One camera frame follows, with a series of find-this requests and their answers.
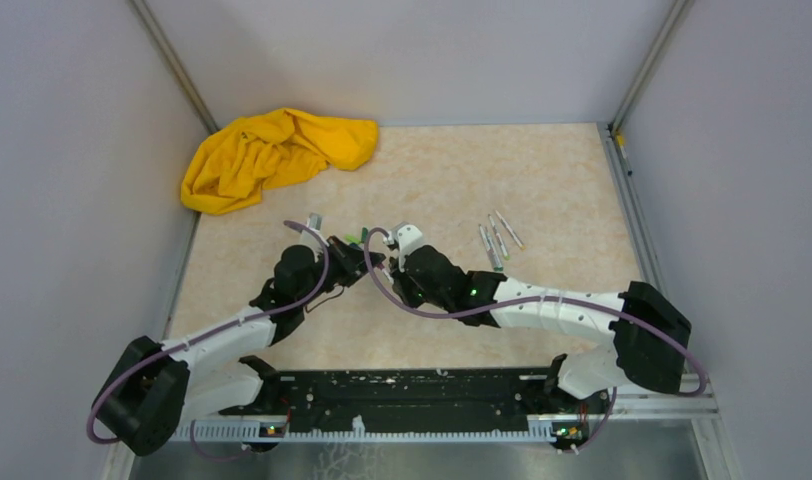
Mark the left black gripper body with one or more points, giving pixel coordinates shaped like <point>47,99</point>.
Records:
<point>343,270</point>

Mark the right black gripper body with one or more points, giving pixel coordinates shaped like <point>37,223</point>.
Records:
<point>412,293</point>

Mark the dark green capped pen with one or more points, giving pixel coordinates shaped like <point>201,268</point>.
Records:
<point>483,231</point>

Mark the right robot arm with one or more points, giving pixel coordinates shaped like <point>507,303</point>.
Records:
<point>640,336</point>

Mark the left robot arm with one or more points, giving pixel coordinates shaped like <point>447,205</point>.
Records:
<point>156,386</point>

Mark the yellow cloth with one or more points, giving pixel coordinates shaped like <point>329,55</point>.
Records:
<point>232,168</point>

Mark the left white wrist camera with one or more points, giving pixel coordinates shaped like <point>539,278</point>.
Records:
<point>314,224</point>

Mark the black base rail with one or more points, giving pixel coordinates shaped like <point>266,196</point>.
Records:
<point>417,401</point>

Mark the aluminium frame rail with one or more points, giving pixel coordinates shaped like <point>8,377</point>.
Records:
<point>558,431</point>

